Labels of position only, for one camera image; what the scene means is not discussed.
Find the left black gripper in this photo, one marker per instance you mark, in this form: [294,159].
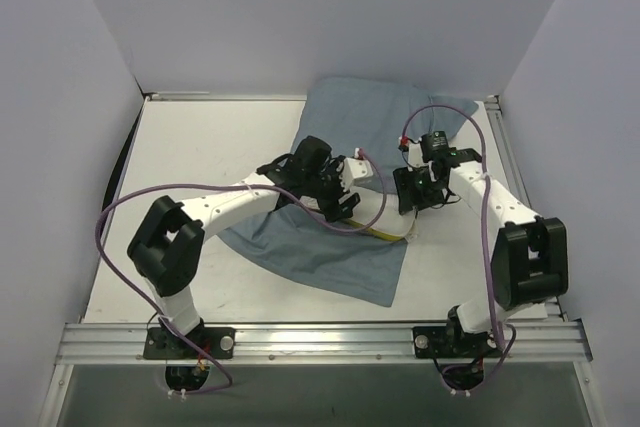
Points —
[338,194]

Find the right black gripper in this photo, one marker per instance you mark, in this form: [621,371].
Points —
[409,190]

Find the white pillow yellow edge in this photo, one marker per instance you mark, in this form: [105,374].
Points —
[367,217]

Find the blue-grey pillowcase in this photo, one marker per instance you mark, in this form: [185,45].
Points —
[348,113]

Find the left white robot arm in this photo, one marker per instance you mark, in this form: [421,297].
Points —
[167,245]

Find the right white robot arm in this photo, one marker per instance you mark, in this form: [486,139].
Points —
[465,174]

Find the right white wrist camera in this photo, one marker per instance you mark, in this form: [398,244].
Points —
[414,156]

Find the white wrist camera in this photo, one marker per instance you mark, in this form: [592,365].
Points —
[354,171]
[414,156]

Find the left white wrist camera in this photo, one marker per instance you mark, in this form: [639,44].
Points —
[354,171]

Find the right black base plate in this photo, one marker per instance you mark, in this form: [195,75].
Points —
[450,344]

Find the front aluminium rail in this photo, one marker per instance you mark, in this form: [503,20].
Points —
[317,344]

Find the back aluminium rail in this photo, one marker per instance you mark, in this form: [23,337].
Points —
[178,96]

